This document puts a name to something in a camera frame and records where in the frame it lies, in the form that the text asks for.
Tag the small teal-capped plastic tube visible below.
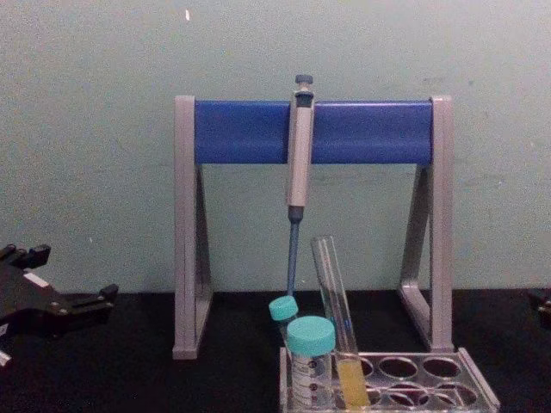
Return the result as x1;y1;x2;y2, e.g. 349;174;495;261
268;295;300;348

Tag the glass test tube, yellow liquid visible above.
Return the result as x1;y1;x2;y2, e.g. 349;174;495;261
310;235;373;410

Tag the grey pipette stand, blue bar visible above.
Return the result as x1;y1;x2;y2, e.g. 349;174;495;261
172;95;455;361

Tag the clear acrylic tube rack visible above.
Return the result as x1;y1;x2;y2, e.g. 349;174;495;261
279;346;502;413

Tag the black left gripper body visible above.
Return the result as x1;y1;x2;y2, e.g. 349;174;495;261
0;260;75;342

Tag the grey pipette with blue tip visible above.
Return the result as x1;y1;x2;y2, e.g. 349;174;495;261
285;74;316;302

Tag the large teal-capped plastic tube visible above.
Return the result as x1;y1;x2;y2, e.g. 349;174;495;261
285;317;337;413

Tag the black table cloth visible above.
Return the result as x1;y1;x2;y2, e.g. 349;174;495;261
0;288;551;413

